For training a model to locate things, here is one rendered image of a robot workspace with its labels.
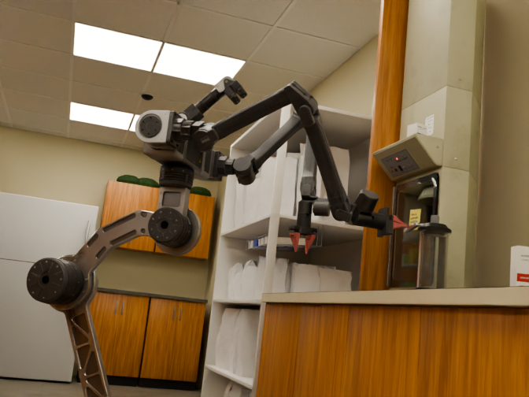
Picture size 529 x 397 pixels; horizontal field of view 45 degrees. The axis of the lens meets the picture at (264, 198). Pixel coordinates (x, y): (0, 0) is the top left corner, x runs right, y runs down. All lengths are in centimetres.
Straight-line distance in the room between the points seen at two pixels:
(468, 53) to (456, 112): 24
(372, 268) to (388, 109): 67
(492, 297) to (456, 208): 86
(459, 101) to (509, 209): 52
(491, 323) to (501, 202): 125
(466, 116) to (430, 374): 104
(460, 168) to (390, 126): 45
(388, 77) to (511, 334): 151
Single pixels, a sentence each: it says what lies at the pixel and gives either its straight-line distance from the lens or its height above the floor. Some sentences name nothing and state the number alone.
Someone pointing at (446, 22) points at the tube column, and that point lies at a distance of 252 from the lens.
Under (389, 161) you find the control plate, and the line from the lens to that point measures 248.
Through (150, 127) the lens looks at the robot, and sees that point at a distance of 230.
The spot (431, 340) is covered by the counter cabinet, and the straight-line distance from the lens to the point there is 173.
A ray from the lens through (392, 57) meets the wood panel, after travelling 277.
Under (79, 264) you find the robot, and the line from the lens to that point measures 272.
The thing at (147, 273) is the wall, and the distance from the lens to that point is 750.
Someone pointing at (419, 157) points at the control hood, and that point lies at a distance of 233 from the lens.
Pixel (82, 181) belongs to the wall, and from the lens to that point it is 756.
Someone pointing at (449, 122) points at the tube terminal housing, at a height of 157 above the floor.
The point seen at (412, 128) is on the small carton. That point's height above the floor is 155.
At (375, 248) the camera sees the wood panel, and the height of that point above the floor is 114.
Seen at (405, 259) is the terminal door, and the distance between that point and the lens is 239.
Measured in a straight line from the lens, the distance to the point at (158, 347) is 698.
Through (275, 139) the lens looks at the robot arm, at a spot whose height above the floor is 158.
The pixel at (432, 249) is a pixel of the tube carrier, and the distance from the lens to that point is 208.
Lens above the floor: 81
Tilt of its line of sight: 11 degrees up
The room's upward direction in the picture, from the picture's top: 6 degrees clockwise
